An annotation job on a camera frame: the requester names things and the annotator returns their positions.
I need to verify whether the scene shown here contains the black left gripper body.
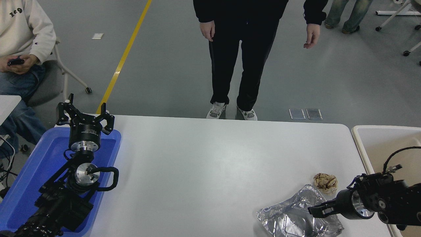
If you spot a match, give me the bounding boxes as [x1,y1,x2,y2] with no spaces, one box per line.
[68,114,103,145]

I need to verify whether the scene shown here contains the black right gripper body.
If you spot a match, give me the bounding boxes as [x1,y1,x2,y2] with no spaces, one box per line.
[335,189,361,220]

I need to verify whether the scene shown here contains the silver foil plate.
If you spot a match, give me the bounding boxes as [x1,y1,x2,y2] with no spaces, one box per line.
[257,184,344,237]

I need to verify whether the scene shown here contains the person's left hand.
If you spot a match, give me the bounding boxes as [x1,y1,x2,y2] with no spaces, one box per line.
[303,24,321,49]
[13,54,38,75]

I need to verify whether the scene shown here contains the person's right hand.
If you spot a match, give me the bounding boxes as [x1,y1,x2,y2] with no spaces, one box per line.
[0,55,15,72]
[200,20,215,42]

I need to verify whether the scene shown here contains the crumpled tan paper ball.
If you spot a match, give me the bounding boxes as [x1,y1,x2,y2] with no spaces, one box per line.
[313,173,338,195]

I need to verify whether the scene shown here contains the grey chair with white legs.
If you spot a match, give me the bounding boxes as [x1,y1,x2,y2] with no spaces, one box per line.
[26,38,92,107]

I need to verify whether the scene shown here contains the small white table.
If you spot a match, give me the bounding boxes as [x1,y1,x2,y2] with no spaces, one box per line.
[0,95,22,125]

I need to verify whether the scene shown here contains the blue plastic tray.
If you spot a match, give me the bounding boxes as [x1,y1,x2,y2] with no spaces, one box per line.
[0,127,122,237]

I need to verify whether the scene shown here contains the large pale bin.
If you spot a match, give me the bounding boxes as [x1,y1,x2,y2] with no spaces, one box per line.
[351,125,421,237]

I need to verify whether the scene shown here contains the person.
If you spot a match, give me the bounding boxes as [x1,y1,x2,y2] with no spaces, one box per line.
[193,0,329,121]
[0,0,57,159]
[325,0,374,34]

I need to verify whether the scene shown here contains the white wheeled chair base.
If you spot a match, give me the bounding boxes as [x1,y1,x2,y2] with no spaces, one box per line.
[403,41,421,56]
[376,0,421,32]

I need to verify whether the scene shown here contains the black cables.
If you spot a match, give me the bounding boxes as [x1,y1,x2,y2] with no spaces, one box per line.
[0,135,17,185]

